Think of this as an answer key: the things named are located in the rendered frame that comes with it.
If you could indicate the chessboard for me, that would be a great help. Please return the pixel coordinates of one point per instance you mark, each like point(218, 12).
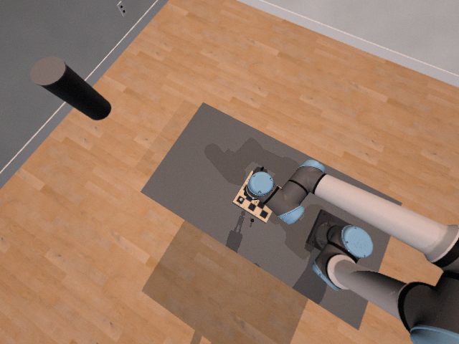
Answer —
point(258, 209)

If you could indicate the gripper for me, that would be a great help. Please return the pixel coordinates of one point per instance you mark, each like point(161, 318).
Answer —
point(258, 169)

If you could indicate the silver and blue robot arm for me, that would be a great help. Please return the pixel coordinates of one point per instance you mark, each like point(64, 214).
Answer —
point(430, 314)

